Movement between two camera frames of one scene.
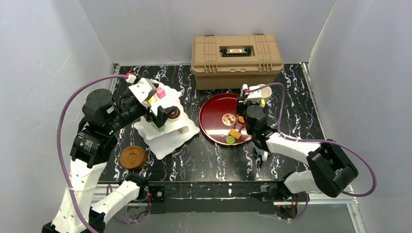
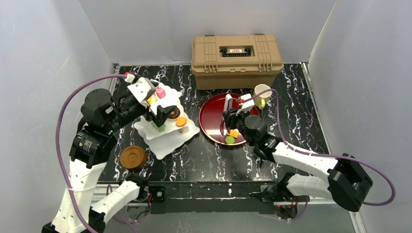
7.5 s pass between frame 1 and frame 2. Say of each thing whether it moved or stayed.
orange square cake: stayed
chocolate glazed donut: stayed
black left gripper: stayed
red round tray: stayed
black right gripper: moved
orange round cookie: moved
